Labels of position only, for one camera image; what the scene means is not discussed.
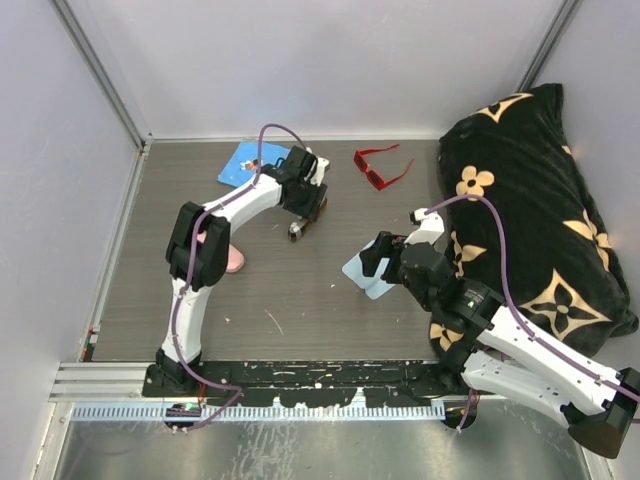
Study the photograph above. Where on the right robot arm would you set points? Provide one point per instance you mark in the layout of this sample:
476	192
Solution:
502	352

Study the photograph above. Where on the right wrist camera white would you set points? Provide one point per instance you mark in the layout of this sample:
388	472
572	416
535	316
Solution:
429	227

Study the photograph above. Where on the brown striped glasses case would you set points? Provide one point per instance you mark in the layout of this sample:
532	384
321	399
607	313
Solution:
301	225

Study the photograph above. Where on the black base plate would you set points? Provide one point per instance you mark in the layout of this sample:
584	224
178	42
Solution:
314	384

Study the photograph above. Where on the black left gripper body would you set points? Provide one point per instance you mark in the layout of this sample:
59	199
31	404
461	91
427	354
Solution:
307	200

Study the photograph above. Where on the blue cartoon print cloth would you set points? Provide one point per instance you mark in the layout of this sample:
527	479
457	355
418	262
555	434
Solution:
242	164

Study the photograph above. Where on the red sunglasses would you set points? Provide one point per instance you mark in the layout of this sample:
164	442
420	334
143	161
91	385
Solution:
373	176

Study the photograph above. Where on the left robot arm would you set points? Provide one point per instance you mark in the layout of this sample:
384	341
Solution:
199	248

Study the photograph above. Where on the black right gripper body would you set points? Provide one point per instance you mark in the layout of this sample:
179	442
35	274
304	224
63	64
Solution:
426	301

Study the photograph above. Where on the aluminium front rail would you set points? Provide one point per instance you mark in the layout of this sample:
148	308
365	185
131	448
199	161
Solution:
113	392

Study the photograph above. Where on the pink glasses case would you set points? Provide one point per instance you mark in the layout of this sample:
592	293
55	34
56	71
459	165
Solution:
235	261

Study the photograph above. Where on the light blue cloth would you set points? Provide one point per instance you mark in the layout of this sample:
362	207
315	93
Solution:
374	287

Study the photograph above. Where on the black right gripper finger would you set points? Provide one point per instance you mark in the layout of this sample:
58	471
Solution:
381	248
391	273

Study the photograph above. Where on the black floral plush pillow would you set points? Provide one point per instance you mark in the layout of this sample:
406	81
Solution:
522	220

